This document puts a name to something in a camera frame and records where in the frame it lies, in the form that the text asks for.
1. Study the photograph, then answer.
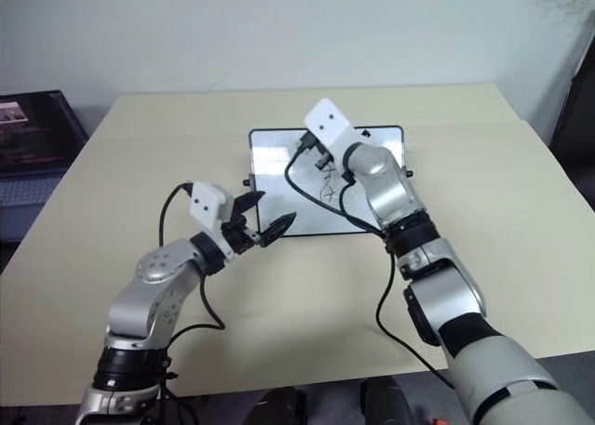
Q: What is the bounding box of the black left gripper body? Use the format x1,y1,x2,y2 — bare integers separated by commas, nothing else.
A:
220,199,258,256

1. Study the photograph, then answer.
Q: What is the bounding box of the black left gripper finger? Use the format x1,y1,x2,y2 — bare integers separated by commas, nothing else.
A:
254,212,298,249
232,190,268,218

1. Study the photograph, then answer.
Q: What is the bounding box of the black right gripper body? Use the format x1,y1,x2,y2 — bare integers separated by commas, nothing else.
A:
308,137,335,171

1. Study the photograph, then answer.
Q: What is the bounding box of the small black-framed whiteboard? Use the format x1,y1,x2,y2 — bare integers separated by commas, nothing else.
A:
243,125,415,238

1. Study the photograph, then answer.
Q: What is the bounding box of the dark open laptop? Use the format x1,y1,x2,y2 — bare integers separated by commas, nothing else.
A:
0,88,90,246

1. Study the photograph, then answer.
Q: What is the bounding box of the dark furniture panel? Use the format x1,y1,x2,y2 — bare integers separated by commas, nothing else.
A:
548,23,595,162

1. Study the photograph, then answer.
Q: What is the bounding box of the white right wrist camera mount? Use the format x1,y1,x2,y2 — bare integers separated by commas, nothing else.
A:
303,98,363,160

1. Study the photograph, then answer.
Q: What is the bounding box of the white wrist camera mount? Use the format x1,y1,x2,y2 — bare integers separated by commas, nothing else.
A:
303,98,363,160
189,180,235,232

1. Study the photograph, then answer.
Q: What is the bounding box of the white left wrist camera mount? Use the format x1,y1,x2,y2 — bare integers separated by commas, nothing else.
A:
189,180,235,232

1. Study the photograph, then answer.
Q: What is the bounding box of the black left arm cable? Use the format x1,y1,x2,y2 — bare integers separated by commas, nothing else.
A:
157,181,228,403

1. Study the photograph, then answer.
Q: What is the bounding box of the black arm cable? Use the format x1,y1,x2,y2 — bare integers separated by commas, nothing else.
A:
283,134,456,391
157,181,228,403

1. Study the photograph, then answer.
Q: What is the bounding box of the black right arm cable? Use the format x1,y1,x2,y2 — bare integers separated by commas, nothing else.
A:
283,134,456,391

